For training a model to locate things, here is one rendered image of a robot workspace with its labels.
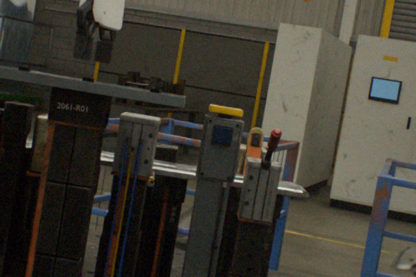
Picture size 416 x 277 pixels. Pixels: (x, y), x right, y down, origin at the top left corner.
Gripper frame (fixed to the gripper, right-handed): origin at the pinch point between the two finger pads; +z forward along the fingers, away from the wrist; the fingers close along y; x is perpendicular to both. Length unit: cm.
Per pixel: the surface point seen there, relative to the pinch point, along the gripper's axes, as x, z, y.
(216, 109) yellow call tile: -22.9, 5.8, 4.7
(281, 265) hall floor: 22, 121, 430
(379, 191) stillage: -46, 33, 191
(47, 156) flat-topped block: 4.0, 19.0, -3.6
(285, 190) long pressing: -33, 21, 36
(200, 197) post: -22.6, 21.9, 4.8
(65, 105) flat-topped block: 2.1, 9.4, -3.5
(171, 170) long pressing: -9.0, 21.1, 29.1
